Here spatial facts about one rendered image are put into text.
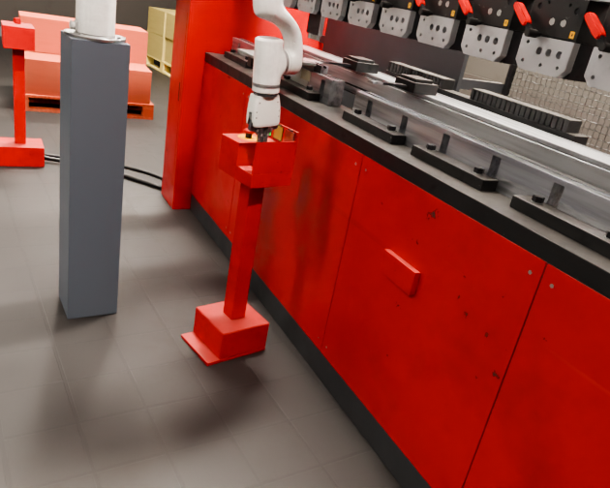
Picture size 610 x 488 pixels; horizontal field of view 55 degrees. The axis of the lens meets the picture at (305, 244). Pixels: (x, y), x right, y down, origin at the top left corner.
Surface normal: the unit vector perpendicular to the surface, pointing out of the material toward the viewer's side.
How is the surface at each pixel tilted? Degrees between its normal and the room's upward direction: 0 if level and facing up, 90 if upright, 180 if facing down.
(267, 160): 90
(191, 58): 90
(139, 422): 0
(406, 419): 90
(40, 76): 90
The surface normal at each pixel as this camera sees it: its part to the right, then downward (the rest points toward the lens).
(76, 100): 0.50, 0.43
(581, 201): -0.88, 0.04
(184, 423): 0.17, -0.90
